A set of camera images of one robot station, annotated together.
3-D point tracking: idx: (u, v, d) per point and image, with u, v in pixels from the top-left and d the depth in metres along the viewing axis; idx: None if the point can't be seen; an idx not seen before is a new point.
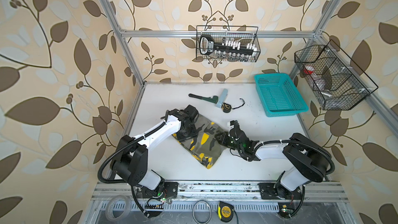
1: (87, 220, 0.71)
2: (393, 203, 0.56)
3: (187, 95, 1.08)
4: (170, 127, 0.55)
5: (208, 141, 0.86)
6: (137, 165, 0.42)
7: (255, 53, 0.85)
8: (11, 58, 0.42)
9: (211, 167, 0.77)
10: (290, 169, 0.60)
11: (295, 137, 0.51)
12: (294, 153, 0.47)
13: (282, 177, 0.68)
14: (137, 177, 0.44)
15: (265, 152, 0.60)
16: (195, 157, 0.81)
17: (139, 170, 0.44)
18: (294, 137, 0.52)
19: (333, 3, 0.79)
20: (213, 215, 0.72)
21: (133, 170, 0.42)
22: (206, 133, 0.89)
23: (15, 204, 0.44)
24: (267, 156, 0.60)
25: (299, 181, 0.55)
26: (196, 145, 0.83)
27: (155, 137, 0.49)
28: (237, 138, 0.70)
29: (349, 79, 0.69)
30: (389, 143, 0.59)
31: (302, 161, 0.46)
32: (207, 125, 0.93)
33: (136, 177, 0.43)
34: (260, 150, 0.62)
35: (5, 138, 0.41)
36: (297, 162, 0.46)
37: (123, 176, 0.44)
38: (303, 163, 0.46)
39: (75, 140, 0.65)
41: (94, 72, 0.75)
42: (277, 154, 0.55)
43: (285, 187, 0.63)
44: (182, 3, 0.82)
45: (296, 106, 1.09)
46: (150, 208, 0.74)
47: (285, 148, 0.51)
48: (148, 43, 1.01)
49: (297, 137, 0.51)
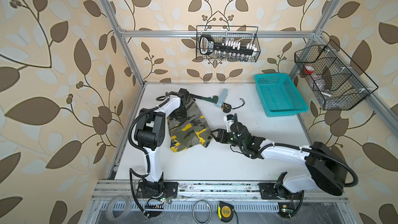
1: (87, 220, 0.71)
2: (393, 203, 0.56)
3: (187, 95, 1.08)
4: (175, 100, 0.68)
5: (188, 130, 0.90)
6: (159, 127, 0.53)
7: (255, 53, 0.85)
8: (11, 58, 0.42)
9: (175, 151, 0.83)
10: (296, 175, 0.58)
11: (318, 148, 0.47)
12: (318, 167, 0.43)
13: (285, 180, 0.66)
14: (160, 140, 0.55)
15: (276, 153, 0.55)
16: (170, 136, 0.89)
17: (162, 132, 0.55)
18: (316, 146, 0.47)
19: (333, 3, 0.79)
20: (213, 215, 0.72)
21: (158, 132, 0.53)
22: (190, 123, 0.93)
23: (15, 204, 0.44)
24: (273, 156, 0.57)
25: (305, 186, 0.54)
26: (176, 128, 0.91)
27: (166, 108, 0.60)
28: (239, 133, 0.64)
29: (349, 79, 0.69)
30: (389, 144, 0.59)
31: (324, 174, 0.42)
32: (196, 117, 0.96)
33: (160, 141, 0.55)
34: (265, 149, 0.59)
35: (6, 138, 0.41)
36: (320, 175, 0.43)
37: (147, 140, 0.53)
38: (329, 178, 0.42)
39: (75, 140, 0.65)
41: (94, 72, 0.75)
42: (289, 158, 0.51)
43: (287, 188, 0.62)
44: (182, 3, 0.82)
45: (296, 106, 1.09)
46: (150, 208, 0.74)
47: (309, 160, 0.45)
48: (148, 44, 1.01)
49: (320, 147, 0.47)
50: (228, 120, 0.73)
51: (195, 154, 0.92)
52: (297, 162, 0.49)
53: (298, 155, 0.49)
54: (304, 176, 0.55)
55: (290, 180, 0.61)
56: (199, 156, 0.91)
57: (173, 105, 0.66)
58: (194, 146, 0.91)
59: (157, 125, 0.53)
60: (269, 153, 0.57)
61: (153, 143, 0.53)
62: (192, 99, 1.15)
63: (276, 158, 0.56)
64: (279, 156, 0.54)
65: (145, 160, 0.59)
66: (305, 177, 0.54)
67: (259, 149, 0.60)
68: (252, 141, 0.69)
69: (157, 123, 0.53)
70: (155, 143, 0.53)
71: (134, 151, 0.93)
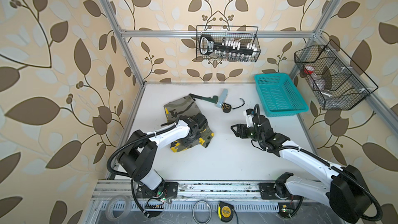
1: (87, 220, 0.71)
2: (393, 203, 0.56)
3: (187, 95, 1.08)
4: (180, 130, 0.57)
5: None
6: (145, 160, 0.43)
7: (255, 53, 0.85)
8: (11, 58, 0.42)
9: (175, 151, 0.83)
10: (304, 182, 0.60)
11: (350, 172, 0.43)
12: (344, 190, 0.40)
13: (289, 180, 0.66)
14: (141, 173, 0.45)
15: (298, 159, 0.52)
16: None
17: (144, 166, 0.44)
18: (348, 170, 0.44)
19: (333, 3, 0.79)
20: (213, 215, 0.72)
21: (140, 165, 0.44)
22: None
23: (15, 204, 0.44)
24: (293, 158, 0.54)
25: (312, 197, 0.53)
26: None
27: (165, 137, 0.51)
28: (260, 124, 0.64)
29: (349, 79, 0.69)
30: (389, 144, 0.59)
31: (346, 197, 0.39)
32: None
33: (140, 173, 0.45)
34: (287, 150, 0.56)
35: (6, 138, 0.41)
36: (339, 196, 0.41)
37: (127, 168, 0.45)
38: (347, 201, 0.39)
39: (75, 140, 0.65)
41: (94, 72, 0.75)
42: (312, 168, 0.48)
43: (289, 190, 0.63)
44: (182, 3, 0.82)
45: (296, 106, 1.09)
46: (150, 208, 0.74)
47: (336, 180, 0.42)
48: (148, 44, 1.01)
49: (352, 172, 0.43)
50: (248, 114, 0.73)
51: (195, 154, 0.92)
52: (319, 176, 0.47)
53: (324, 170, 0.46)
54: (317, 187, 0.53)
55: (296, 184, 0.61)
56: (199, 156, 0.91)
57: (176, 134, 0.56)
58: (194, 146, 0.91)
59: (142, 155, 0.44)
60: (289, 156, 0.55)
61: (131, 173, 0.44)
62: (191, 99, 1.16)
63: (296, 163, 0.54)
64: (299, 163, 0.52)
65: None
66: (316, 190, 0.53)
67: (282, 145, 0.58)
68: (273, 136, 0.66)
69: (143, 154, 0.44)
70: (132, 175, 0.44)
71: None
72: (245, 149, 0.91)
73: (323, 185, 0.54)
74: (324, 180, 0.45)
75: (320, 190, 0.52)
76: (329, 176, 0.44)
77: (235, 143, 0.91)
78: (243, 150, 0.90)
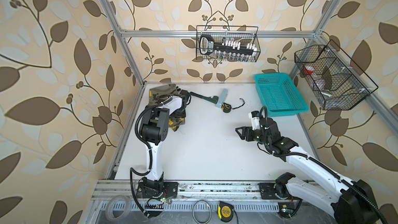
1: (87, 220, 0.71)
2: (393, 203, 0.56)
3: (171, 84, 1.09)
4: (177, 100, 0.72)
5: None
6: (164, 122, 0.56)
7: (255, 53, 0.85)
8: (11, 58, 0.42)
9: None
10: (306, 185, 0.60)
11: (360, 187, 0.42)
12: (354, 207, 0.39)
13: (290, 181, 0.65)
14: (163, 135, 0.57)
15: (305, 167, 0.51)
16: None
17: (165, 127, 0.58)
18: (359, 185, 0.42)
19: (333, 3, 0.79)
20: (213, 215, 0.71)
21: (162, 126, 0.56)
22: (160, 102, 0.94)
23: (15, 204, 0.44)
24: (302, 165, 0.52)
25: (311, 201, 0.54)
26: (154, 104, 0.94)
27: (169, 106, 0.63)
28: (267, 127, 0.62)
29: (349, 79, 0.69)
30: (389, 143, 0.59)
31: (354, 212, 0.38)
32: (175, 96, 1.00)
33: (164, 135, 0.58)
34: (295, 156, 0.54)
35: (6, 138, 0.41)
36: (349, 212, 0.40)
37: (152, 135, 0.56)
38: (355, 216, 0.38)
39: (75, 140, 0.65)
41: (94, 72, 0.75)
42: (321, 179, 0.47)
43: (289, 192, 0.63)
44: (182, 3, 0.82)
45: (296, 106, 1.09)
46: (150, 208, 0.74)
47: (344, 195, 0.41)
48: (148, 44, 1.01)
49: (363, 187, 0.42)
50: (253, 117, 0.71)
51: (195, 154, 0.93)
52: (327, 187, 0.46)
53: (333, 182, 0.45)
54: (321, 196, 0.52)
55: (298, 186, 0.61)
56: (199, 157, 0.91)
57: (175, 104, 0.71)
58: (194, 146, 0.91)
59: (161, 121, 0.56)
60: (296, 162, 0.54)
61: (157, 137, 0.56)
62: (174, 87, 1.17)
63: (302, 170, 0.53)
64: (307, 171, 0.51)
65: (148, 155, 0.61)
66: (321, 198, 0.51)
67: (289, 151, 0.56)
68: (280, 140, 0.64)
69: (161, 117, 0.56)
70: (158, 138, 0.56)
71: (134, 150, 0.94)
72: (245, 149, 0.91)
73: (328, 194, 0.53)
74: (332, 192, 0.44)
75: (324, 198, 0.51)
76: (338, 188, 0.43)
77: (235, 143, 0.91)
78: (243, 150, 0.90)
